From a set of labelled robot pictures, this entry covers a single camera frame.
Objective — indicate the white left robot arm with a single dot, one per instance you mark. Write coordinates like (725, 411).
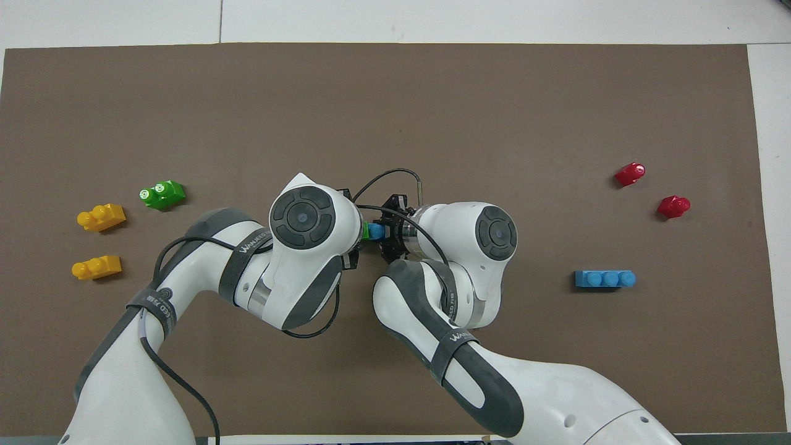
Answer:
(290, 259)

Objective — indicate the green block with white-marked studs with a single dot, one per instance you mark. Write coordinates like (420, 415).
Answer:
(164, 194)

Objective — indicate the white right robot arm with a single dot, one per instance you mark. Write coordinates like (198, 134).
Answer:
(469, 296)

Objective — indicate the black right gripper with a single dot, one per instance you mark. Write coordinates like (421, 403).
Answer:
(395, 232)

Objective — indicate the red single-stud block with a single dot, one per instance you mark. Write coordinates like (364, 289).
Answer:
(630, 174)
(673, 206)

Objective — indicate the plain green two-stud block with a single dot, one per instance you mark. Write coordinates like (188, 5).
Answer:
(366, 231)

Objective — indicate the yellow two-stud block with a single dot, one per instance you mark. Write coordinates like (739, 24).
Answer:
(97, 267)
(102, 217)

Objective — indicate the blue three-stud block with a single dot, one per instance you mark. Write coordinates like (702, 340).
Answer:
(377, 232)
(605, 279)

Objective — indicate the brown table mat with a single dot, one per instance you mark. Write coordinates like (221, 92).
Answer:
(395, 111)

